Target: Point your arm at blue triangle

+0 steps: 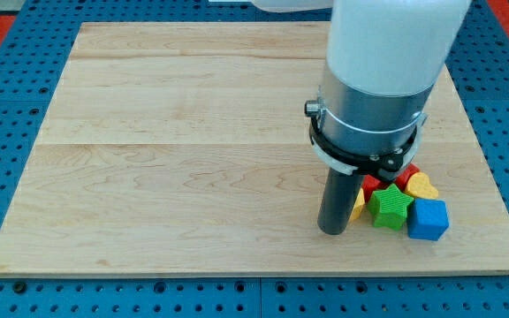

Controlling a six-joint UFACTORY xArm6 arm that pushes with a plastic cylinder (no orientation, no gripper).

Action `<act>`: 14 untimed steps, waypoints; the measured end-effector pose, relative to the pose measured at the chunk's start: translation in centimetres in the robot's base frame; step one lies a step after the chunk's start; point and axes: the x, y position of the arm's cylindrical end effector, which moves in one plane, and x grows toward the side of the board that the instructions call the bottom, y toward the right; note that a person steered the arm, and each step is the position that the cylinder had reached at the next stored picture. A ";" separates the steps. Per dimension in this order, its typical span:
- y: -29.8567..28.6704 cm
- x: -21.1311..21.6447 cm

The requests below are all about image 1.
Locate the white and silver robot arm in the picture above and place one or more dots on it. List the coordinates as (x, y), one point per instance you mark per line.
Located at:
(383, 57)

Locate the light wooden board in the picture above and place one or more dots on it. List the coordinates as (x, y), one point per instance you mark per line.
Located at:
(182, 150)

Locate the dark grey cylindrical pointer rod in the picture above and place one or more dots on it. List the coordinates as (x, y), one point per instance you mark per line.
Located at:
(339, 196)

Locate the yellow block behind rod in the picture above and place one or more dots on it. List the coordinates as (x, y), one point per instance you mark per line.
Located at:
(358, 206)

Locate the red block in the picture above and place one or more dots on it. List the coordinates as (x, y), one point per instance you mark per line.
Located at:
(371, 184)
(403, 177)

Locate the green star block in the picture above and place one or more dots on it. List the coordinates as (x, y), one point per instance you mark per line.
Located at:
(388, 208)

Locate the red block at back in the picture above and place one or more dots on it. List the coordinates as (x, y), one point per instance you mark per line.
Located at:
(403, 177)

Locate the yellow heart block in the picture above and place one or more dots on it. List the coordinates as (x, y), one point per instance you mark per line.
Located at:
(419, 186)

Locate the blue cube block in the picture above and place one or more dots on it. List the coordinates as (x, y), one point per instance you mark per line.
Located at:
(427, 219)

